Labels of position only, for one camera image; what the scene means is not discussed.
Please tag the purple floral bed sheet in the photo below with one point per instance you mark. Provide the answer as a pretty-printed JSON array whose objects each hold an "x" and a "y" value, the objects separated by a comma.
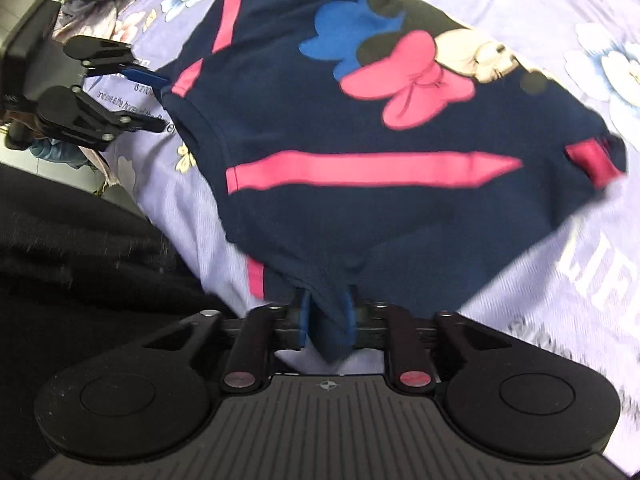
[{"x": 575, "y": 280}]

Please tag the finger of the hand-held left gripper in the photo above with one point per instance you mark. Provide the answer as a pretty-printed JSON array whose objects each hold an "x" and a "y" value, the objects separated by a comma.
[
  {"x": 125, "y": 121},
  {"x": 145, "y": 76}
]

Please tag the navy cartoon print sweater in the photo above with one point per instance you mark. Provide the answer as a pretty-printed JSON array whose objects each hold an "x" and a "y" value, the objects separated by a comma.
[{"x": 380, "y": 160}]

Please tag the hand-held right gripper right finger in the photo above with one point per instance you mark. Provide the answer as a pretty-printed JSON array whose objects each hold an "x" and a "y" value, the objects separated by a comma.
[{"x": 351, "y": 316}]

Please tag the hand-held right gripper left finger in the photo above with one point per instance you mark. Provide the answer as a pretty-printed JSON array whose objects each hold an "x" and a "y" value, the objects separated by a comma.
[{"x": 306, "y": 320}]

